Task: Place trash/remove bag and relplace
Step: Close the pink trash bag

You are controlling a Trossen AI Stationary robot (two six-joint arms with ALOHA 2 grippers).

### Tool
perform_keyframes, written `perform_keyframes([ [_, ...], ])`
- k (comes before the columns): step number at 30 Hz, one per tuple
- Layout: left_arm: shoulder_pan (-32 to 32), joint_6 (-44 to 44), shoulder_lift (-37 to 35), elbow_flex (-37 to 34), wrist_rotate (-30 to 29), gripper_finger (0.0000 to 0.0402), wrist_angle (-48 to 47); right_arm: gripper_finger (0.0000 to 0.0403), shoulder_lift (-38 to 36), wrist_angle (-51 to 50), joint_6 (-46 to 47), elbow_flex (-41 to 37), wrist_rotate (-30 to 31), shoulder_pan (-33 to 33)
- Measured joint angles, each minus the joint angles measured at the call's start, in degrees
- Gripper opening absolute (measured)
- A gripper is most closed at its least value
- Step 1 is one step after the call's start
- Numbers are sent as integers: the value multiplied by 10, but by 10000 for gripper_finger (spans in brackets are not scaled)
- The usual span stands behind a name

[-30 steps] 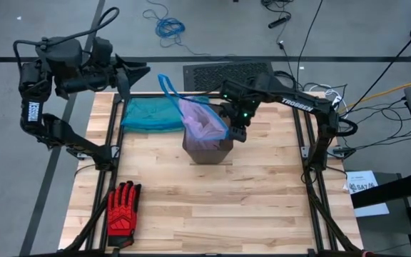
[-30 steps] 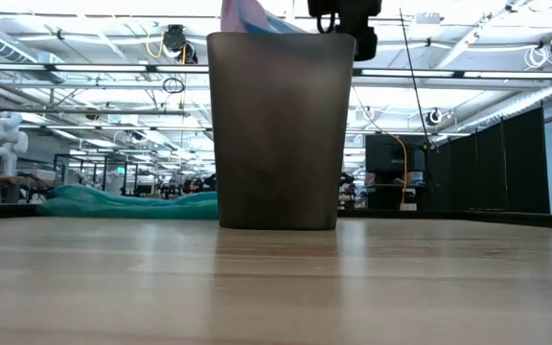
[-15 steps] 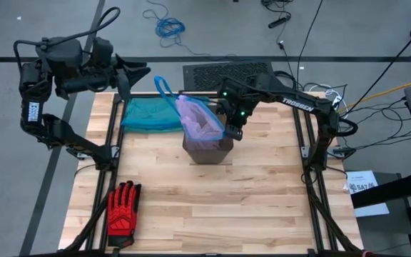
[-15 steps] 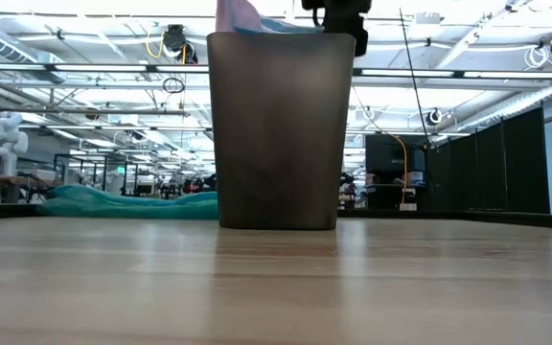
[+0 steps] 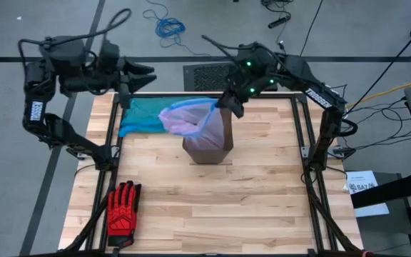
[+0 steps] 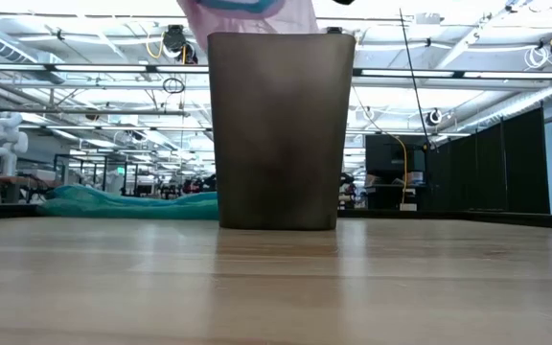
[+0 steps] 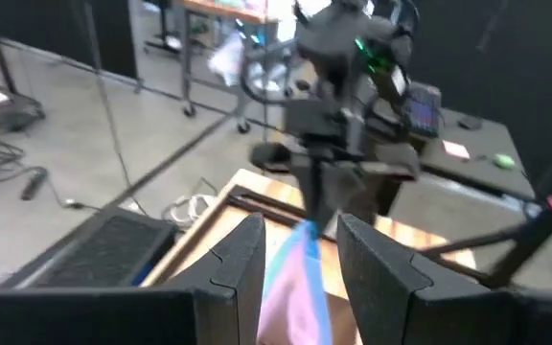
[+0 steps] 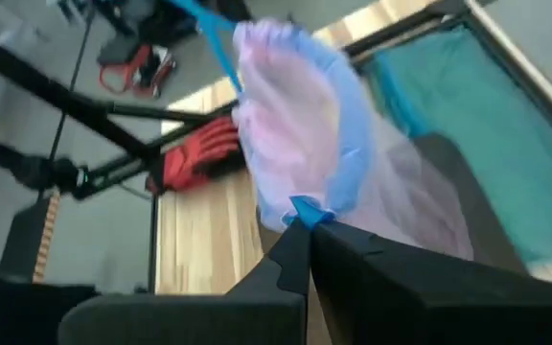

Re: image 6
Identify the pink translucent plastic bag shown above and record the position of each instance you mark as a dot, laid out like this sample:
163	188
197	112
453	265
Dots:
295	21

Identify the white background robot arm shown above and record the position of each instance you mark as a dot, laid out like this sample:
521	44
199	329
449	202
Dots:
5	139

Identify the teal plastic trash bag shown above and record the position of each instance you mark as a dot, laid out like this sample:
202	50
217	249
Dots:
113	206

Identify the wooden background desk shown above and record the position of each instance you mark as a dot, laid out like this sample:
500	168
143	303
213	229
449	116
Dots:
17	181

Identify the black cabinet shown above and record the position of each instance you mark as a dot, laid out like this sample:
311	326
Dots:
386	153

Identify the long ceiling light strip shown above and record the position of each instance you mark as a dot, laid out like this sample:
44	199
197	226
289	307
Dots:
89	68

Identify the dark brown trash bin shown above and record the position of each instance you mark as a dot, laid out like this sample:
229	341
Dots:
281	134

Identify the black room partition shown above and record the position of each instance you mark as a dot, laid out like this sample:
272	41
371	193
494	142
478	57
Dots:
520	163

